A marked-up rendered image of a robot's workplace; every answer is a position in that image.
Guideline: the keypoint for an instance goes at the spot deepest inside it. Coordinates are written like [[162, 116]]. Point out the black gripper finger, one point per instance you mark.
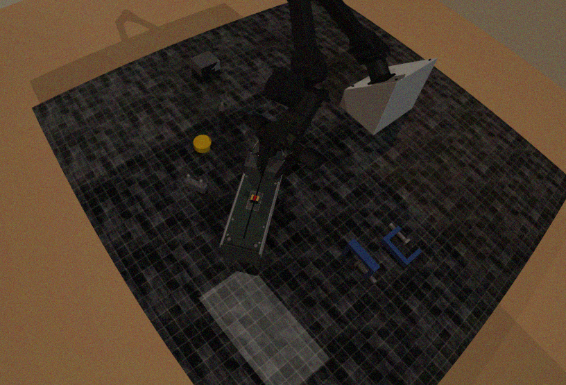
[[264, 148], [288, 163]]

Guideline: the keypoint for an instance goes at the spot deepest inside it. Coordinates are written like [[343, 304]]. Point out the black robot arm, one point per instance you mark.
[[308, 67]]

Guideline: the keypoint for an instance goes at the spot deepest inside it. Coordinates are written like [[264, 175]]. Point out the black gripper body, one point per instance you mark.
[[308, 156]]

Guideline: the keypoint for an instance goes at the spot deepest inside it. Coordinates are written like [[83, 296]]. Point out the yellow short cylinder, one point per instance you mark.
[[202, 143]]

